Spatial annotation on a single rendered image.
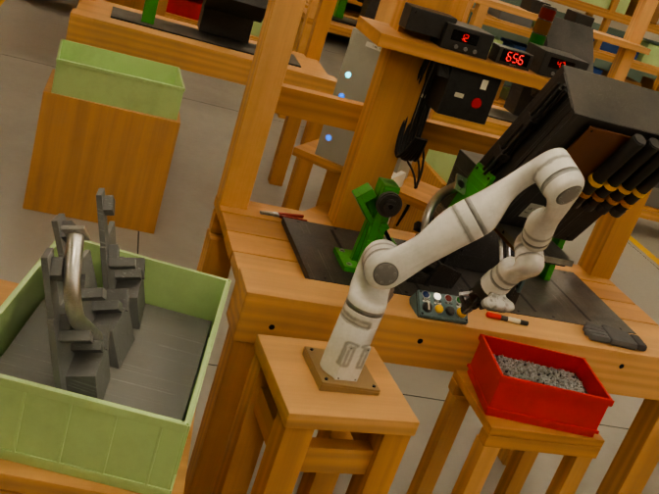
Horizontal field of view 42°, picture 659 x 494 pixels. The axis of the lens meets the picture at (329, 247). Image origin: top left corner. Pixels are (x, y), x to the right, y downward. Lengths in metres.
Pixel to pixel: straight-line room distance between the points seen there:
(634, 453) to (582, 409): 0.73
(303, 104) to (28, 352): 1.29
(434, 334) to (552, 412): 0.38
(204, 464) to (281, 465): 0.56
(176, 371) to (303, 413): 0.29
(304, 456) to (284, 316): 0.44
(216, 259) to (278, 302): 0.64
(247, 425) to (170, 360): 0.34
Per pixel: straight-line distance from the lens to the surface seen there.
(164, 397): 1.81
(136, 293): 2.00
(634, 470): 3.05
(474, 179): 2.58
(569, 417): 2.32
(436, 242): 1.86
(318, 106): 2.77
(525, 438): 2.28
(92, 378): 1.69
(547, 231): 2.02
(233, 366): 2.31
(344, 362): 1.97
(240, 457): 2.24
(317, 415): 1.89
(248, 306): 2.21
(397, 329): 2.35
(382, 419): 1.96
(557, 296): 2.91
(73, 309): 1.58
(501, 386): 2.21
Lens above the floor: 1.86
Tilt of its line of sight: 22 degrees down
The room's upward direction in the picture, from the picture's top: 18 degrees clockwise
